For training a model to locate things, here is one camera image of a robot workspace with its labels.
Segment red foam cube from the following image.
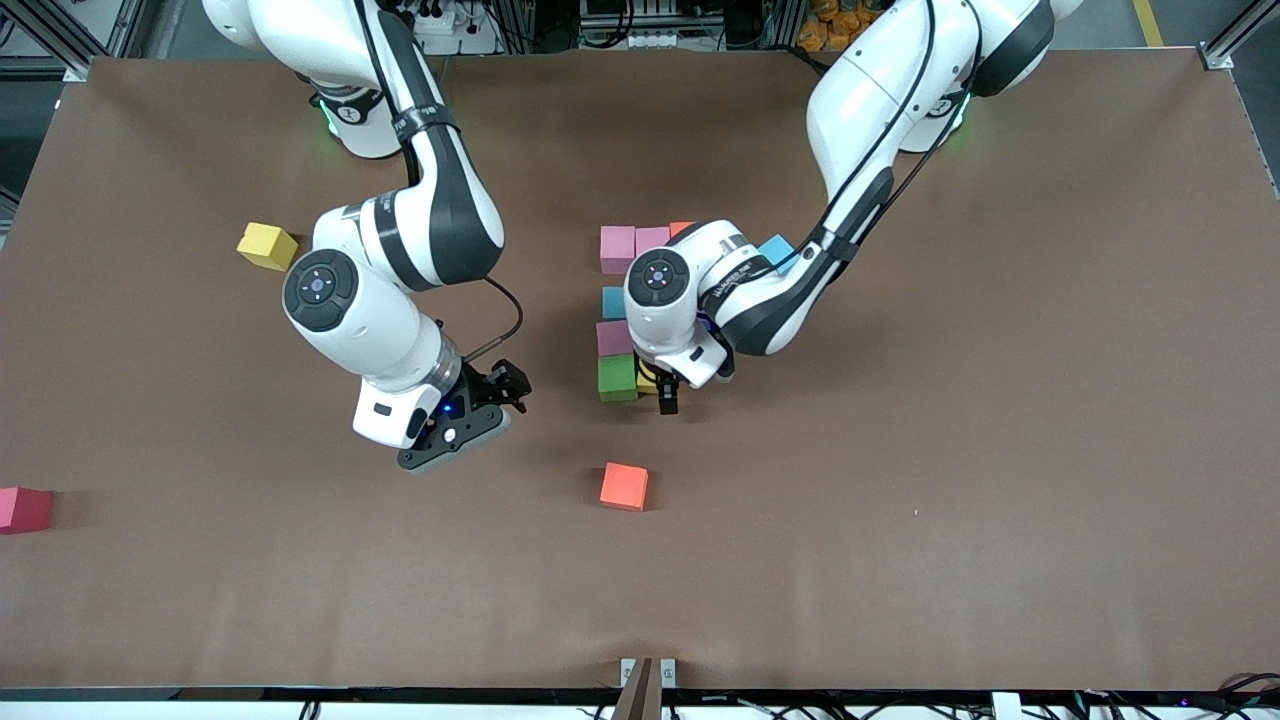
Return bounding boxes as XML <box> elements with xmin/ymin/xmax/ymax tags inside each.
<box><xmin>0</xmin><ymin>486</ymin><xmax>55</xmax><ymax>536</ymax></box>

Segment green foam cube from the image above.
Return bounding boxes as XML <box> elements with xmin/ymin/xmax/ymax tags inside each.
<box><xmin>598</xmin><ymin>354</ymin><xmax>640</xmax><ymax>404</ymax></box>

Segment white power strip with plugs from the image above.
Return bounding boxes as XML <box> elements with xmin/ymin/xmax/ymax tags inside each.
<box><xmin>410</xmin><ymin>0</ymin><xmax>501</xmax><ymax>56</ymax></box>

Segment aluminium frame rail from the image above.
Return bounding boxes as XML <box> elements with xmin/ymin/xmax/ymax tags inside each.
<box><xmin>1205</xmin><ymin>0</ymin><xmax>1280</xmax><ymax>61</ymax></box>
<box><xmin>0</xmin><ymin>0</ymin><xmax>151</xmax><ymax>73</ymax></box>

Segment small metal table bracket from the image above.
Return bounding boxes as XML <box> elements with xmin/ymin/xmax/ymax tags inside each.
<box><xmin>620</xmin><ymin>657</ymin><xmax>678</xmax><ymax>689</ymax></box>

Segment brown paper table cover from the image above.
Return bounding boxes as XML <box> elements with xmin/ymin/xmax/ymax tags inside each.
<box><xmin>0</xmin><ymin>48</ymin><xmax>1280</xmax><ymax>693</ymax></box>

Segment bag of orange items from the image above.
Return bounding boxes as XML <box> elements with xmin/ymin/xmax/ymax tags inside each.
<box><xmin>797</xmin><ymin>0</ymin><xmax>886</xmax><ymax>53</ymax></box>

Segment brown wooden strip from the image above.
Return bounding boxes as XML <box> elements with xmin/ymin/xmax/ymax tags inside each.
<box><xmin>611</xmin><ymin>657</ymin><xmax>665</xmax><ymax>720</ymax></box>

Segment tangled black cables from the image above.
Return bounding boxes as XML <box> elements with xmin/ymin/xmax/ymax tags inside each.
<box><xmin>590</xmin><ymin>675</ymin><xmax>1280</xmax><ymax>720</ymax></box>

